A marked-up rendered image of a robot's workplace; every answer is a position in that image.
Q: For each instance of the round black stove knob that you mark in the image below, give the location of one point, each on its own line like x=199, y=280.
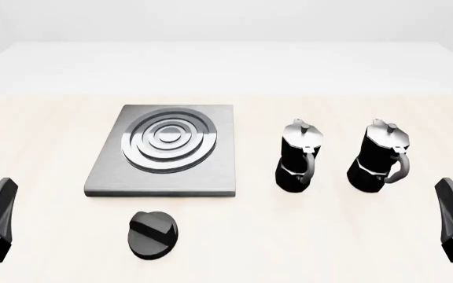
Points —
x=152, y=236

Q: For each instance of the flat black stove plate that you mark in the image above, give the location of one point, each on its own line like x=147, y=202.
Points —
x=195, y=174

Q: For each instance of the black moka pot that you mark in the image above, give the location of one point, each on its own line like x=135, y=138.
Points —
x=372, y=165
x=293, y=165

